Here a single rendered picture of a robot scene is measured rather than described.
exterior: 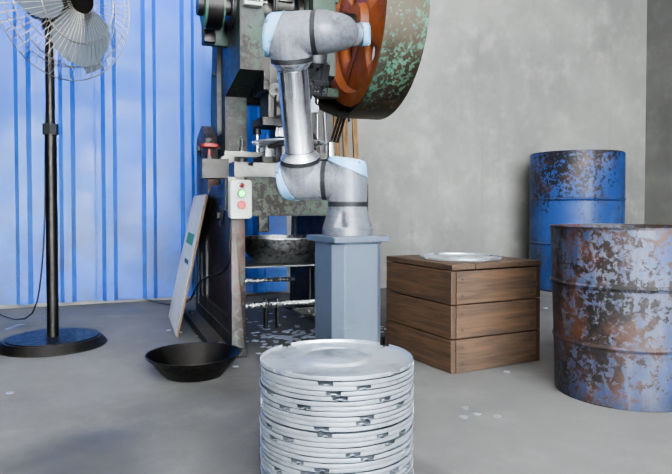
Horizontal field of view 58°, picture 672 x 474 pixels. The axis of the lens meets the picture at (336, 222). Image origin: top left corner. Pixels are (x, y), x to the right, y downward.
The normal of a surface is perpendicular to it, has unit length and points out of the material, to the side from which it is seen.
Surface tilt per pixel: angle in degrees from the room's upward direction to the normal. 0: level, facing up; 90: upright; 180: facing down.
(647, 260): 92
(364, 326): 90
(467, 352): 90
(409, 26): 107
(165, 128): 90
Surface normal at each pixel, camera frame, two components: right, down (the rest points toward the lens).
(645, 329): -0.17, 0.07
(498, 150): 0.37, 0.03
